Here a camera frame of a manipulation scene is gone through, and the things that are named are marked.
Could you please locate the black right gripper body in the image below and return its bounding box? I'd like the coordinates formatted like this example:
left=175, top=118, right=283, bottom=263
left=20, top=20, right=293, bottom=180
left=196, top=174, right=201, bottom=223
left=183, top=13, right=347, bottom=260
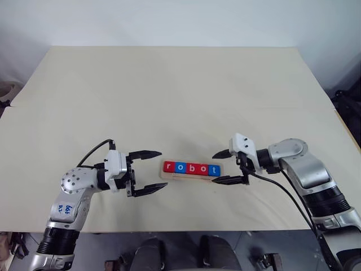
left=235, top=151, right=252, bottom=186

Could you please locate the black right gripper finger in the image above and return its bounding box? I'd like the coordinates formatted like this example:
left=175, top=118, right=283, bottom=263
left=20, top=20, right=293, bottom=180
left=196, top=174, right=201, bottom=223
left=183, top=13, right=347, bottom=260
left=212, top=148, right=236, bottom=160
left=212, top=174, right=246, bottom=186

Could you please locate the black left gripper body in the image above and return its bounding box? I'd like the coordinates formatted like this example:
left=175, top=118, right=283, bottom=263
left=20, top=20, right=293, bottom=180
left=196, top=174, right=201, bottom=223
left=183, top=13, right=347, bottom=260
left=114, top=154, right=138, bottom=198

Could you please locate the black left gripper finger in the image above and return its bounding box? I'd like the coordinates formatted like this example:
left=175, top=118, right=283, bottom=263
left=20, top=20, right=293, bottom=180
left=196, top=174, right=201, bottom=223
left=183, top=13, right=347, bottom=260
left=128, top=150, right=163, bottom=161
left=132, top=182, right=169, bottom=198

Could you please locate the wooden block tray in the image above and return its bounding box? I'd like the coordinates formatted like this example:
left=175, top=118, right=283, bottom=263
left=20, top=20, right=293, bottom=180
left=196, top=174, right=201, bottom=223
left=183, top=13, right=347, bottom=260
left=160, top=160, right=224, bottom=185

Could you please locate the dark rounded shape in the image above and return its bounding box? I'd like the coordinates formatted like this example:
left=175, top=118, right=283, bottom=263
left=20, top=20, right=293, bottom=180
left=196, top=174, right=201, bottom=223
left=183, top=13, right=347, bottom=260
left=198, top=234, right=241, bottom=271
left=128, top=238, right=168, bottom=271

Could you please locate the black bag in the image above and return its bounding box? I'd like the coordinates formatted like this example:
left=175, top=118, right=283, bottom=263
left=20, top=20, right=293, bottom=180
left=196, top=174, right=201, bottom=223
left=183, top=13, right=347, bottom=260
left=330, top=89, right=361, bottom=138

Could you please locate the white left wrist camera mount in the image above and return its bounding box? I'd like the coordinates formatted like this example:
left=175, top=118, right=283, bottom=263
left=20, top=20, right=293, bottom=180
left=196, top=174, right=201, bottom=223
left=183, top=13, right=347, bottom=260
left=103, top=150, right=129, bottom=194

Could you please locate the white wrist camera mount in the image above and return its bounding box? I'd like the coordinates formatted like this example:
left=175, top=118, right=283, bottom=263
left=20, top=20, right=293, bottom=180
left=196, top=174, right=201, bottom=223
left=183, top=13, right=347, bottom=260
left=103, top=150, right=129, bottom=194
left=228, top=132, right=265, bottom=173

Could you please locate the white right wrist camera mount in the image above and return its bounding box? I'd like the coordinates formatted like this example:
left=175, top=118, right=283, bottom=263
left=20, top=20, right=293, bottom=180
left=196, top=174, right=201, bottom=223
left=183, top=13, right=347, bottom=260
left=228, top=132, right=265, bottom=173

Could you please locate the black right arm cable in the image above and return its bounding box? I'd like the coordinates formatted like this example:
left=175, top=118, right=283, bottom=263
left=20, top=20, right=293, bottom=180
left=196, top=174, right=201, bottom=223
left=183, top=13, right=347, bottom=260
left=247, top=163, right=344, bottom=271

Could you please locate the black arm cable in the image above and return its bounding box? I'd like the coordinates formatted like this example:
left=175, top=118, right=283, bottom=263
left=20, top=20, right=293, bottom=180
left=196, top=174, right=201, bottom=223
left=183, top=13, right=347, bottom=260
left=247, top=163, right=344, bottom=271
left=76, top=139, right=118, bottom=168

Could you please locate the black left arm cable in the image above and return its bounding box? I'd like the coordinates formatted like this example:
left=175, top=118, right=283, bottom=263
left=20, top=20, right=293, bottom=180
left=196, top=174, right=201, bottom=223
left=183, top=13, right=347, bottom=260
left=76, top=139, right=118, bottom=168

